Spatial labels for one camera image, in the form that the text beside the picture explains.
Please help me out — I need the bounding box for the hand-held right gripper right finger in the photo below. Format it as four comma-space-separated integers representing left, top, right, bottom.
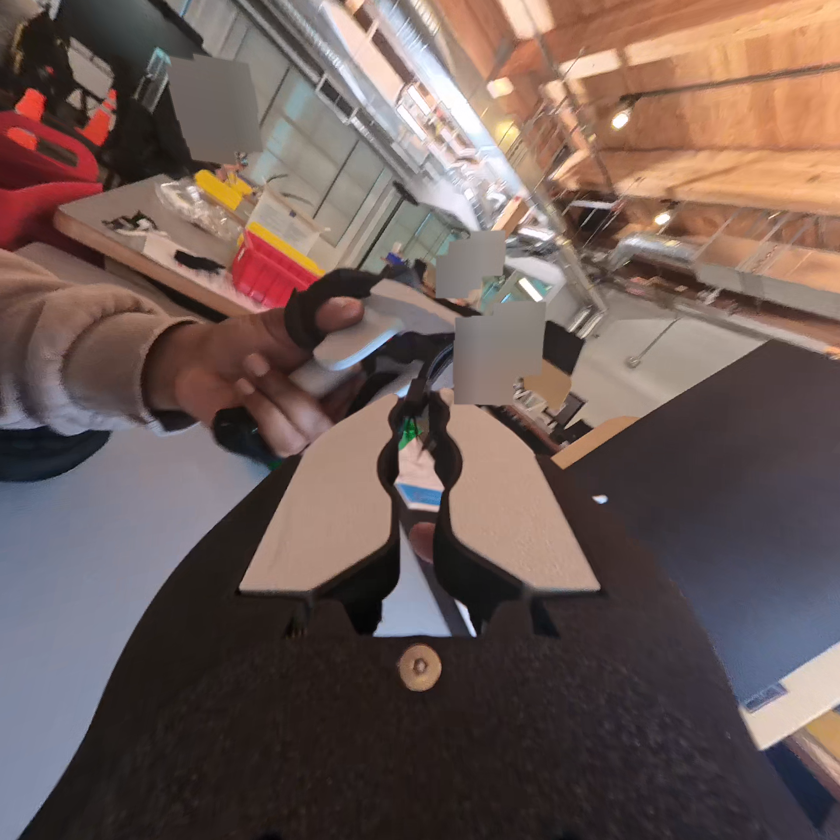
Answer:
432, 388, 602, 595

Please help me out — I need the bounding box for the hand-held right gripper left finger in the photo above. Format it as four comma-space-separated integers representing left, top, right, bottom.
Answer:
238, 394, 403, 597

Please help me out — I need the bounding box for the person's left hand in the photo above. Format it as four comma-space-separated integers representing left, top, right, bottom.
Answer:
146, 295, 368, 458

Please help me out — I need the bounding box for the printed paper sheet blue patch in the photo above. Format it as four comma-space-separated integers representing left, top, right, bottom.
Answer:
394, 440, 448, 514

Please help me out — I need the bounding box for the red basket yellow rim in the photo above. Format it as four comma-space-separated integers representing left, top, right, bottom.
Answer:
230, 222, 327, 309

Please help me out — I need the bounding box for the clear plastic box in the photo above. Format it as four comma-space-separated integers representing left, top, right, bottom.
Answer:
246, 184, 329, 253

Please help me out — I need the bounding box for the yellow plastic bin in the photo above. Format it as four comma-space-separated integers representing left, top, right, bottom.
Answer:
194, 169, 256, 212

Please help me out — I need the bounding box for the clear plastic bag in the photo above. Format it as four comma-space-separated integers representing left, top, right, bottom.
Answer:
154, 177, 244, 240

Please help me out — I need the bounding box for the dark rounded pad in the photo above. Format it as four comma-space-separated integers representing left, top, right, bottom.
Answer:
0, 430, 111, 484

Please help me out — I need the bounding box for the red plastic case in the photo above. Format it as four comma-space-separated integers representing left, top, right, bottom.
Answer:
0, 110, 104, 252

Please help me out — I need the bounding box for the black board tan frame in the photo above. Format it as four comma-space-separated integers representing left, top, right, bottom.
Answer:
518, 320, 586, 413

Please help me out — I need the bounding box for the black board wooden frame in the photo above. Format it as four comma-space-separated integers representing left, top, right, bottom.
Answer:
550, 338, 840, 752

